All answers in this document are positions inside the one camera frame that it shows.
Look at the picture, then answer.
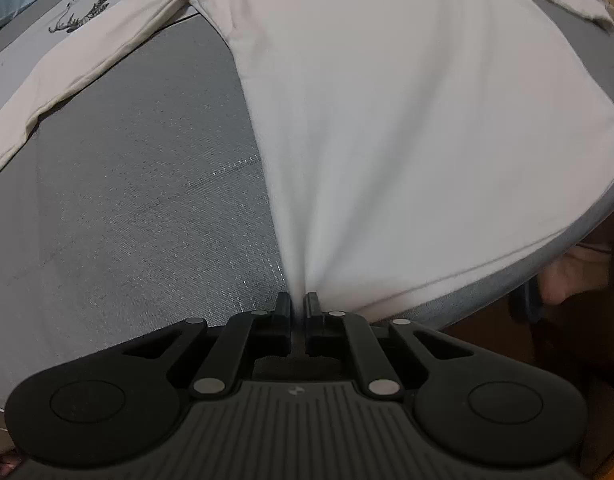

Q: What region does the person's bare foot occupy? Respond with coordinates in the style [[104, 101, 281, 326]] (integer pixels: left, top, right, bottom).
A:
[[540, 247, 614, 307]]

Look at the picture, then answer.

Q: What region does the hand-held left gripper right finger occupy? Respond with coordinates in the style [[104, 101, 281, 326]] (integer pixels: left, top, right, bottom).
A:
[[303, 291, 469, 403]]

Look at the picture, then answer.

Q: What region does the grey deer print bedspread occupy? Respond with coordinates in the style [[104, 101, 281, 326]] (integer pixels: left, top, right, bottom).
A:
[[0, 0, 614, 411]]

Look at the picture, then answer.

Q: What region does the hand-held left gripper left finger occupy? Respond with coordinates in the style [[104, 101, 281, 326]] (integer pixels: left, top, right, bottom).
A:
[[123, 291, 294, 402]]

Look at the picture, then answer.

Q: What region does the white long-sleeve shirt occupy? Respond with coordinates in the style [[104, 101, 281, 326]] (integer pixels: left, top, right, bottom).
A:
[[0, 0, 614, 322]]

